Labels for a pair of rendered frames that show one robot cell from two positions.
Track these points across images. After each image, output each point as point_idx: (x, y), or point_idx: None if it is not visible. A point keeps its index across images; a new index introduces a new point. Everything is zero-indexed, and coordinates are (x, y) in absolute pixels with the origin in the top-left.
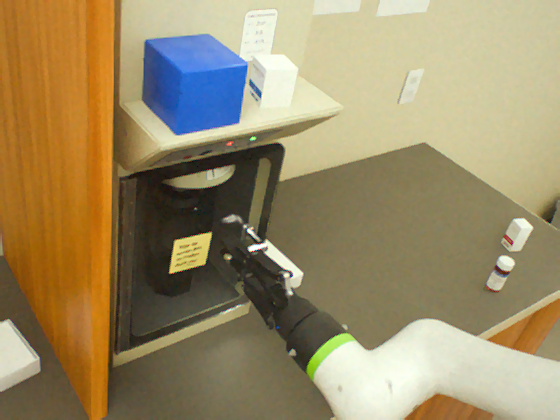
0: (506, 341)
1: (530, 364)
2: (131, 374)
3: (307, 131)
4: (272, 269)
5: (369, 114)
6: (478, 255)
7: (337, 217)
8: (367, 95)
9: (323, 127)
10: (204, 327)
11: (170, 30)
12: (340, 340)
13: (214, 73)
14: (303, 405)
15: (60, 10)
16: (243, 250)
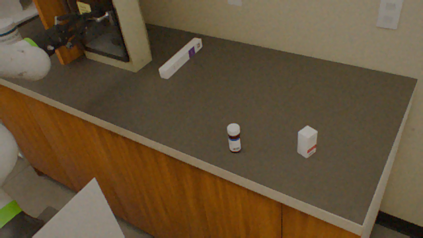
0: (258, 215)
1: None
2: (85, 62)
3: (282, 18)
4: (61, 16)
5: (344, 25)
6: (271, 136)
7: (245, 72)
8: (336, 6)
9: (297, 20)
10: (116, 65)
11: None
12: (25, 39)
13: None
14: (86, 102)
15: None
16: (82, 13)
